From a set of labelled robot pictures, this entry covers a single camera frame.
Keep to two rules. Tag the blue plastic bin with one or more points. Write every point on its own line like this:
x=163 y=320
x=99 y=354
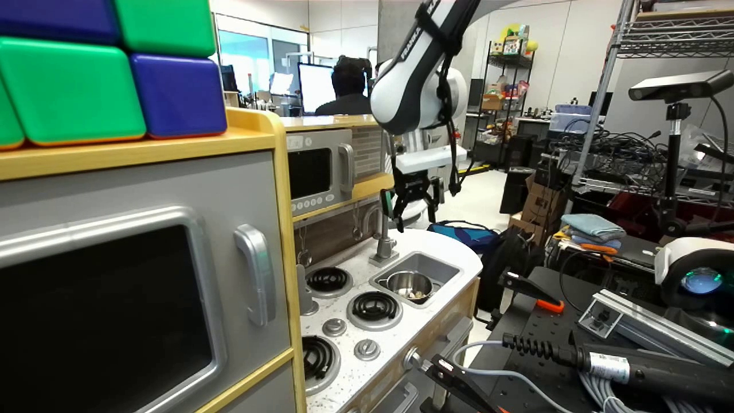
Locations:
x=571 y=121

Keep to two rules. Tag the blue plastic toy block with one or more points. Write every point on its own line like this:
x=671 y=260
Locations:
x=180 y=96
x=57 y=19

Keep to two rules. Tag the folded teal cloth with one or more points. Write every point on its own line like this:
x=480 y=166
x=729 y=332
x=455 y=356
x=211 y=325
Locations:
x=593 y=225

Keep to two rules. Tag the black perforated work table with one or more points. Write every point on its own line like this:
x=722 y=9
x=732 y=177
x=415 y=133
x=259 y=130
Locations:
x=536 y=328

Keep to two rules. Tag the black backpack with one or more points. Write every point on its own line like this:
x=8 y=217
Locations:
x=506 y=265

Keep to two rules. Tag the computer monitor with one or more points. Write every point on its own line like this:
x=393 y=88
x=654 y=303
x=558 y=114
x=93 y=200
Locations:
x=315 y=88

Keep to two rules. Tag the black coil toy burner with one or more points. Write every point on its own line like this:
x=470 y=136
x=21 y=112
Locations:
x=374 y=308
x=316 y=359
x=328 y=281

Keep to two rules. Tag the black camera stand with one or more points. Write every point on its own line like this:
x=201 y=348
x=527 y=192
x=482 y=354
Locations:
x=674 y=161

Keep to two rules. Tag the silver aluminium rail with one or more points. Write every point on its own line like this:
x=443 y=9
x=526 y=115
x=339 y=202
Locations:
x=650 y=325

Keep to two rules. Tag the white round device teal lens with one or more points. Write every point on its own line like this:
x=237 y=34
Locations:
x=689 y=260

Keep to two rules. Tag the black shelf with colourful items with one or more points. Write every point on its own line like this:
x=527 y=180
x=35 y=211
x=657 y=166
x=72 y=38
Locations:
x=507 y=76

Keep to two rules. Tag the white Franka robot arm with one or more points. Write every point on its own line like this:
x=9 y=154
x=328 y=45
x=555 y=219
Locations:
x=404 y=84

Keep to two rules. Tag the blue bag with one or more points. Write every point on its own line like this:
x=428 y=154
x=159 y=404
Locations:
x=461 y=235

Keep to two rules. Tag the toy kitchen with speckled counter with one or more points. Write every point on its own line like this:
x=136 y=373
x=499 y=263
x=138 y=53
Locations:
x=116 y=192

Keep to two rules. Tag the grey toy sink basin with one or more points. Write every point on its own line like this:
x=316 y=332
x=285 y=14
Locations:
x=431 y=266

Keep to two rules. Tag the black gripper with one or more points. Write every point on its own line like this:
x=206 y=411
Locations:
x=415 y=187

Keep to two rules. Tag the seated person in dark top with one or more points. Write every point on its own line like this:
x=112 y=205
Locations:
x=350 y=84

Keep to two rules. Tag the grey round toy knob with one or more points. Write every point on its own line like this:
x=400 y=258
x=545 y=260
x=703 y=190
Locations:
x=334 y=326
x=367 y=349

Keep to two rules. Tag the grey toy microwave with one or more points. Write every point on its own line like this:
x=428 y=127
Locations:
x=322 y=174

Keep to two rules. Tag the brown cardboard box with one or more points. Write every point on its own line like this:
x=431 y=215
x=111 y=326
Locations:
x=542 y=202

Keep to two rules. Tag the silver metal pot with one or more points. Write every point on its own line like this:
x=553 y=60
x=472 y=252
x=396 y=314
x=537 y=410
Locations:
x=400 y=285

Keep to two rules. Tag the grey toy faucet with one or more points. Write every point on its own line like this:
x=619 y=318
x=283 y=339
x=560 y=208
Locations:
x=384 y=246

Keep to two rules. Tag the small brown toy object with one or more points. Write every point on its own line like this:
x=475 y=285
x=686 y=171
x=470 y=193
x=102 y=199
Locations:
x=417 y=288

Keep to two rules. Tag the green plastic toy block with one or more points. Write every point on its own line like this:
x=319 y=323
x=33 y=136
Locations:
x=163 y=26
x=8 y=117
x=69 y=88

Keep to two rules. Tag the black stereo camera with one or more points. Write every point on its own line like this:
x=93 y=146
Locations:
x=677 y=86

